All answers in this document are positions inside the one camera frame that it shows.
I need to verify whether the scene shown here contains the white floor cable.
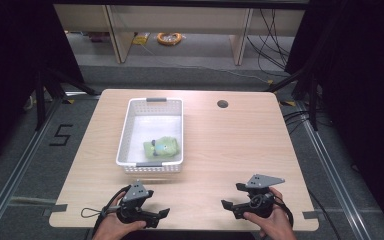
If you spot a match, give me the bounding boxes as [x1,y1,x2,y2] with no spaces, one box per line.
[139,43,272,84]

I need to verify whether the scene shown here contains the yellow packet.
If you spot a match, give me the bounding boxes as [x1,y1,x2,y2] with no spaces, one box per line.
[132,31,151,46]

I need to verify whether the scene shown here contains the person's left hand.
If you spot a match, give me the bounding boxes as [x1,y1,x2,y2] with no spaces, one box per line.
[92,191,148,240]

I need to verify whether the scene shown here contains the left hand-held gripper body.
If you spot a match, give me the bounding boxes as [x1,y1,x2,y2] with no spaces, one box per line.
[115,179,155,228]

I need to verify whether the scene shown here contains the person's right hand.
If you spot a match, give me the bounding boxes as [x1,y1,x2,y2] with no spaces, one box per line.
[242,186,298,240]

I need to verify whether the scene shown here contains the aluminium floor rail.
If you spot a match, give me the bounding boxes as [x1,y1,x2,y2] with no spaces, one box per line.
[0,95,65,240]
[294,99,372,240]

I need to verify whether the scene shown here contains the white perforated plastic basket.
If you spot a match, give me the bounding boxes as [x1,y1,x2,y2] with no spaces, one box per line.
[115,97,185,175]

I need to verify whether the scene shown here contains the grey tape strip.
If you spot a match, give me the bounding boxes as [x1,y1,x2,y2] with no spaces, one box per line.
[301,210,325,221]
[42,203,69,218]

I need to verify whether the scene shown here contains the black curtain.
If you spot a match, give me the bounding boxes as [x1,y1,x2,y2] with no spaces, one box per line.
[284,0,384,231]
[0,0,85,174]

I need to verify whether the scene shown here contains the light wooden shelf unit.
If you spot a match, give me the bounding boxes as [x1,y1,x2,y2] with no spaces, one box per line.
[53,4,306,66]

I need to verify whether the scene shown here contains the bundle of black cables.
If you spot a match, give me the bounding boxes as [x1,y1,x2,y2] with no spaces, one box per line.
[245,8,302,78]

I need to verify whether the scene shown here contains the black metal stand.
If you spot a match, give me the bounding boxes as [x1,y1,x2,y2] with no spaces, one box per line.
[265,64,320,132]
[34,68,98,132]

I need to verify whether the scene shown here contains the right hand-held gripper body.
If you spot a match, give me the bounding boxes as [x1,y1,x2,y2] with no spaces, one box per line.
[234,173,286,220]

